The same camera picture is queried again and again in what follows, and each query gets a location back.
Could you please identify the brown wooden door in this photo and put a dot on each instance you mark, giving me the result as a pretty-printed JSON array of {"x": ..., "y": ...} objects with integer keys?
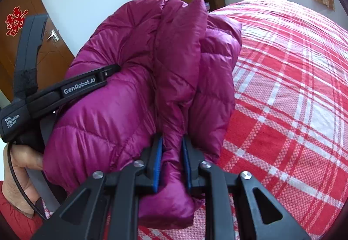
[{"x": 54, "y": 52}]

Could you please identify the red paper door decoration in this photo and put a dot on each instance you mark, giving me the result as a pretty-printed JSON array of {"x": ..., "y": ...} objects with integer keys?
[{"x": 15, "y": 21}]

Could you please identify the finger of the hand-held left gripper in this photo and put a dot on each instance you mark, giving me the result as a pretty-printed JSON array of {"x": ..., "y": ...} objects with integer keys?
[{"x": 110, "y": 70}]

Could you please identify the red plaid blanket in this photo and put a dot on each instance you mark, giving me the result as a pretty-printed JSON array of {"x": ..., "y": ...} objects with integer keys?
[{"x": 285, "y": 93}]

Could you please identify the magenta down jacket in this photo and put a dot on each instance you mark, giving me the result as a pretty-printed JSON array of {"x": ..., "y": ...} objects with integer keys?
[{"x": 122, "y": 93}]

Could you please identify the person's left hand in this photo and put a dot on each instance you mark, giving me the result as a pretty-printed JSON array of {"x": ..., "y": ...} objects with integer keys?
[{"x": 19, "y": 174}]

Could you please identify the person's left forearm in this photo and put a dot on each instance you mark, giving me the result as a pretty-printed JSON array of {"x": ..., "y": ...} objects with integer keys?
[{"x": 13, "y": 225}]

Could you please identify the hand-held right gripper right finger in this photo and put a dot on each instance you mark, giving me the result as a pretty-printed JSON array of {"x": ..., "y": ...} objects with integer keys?
[{"x": 187, "y": 163}]

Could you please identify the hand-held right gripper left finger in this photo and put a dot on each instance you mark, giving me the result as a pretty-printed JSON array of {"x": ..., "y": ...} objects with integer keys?
[{"x": 157, "y": 166}]

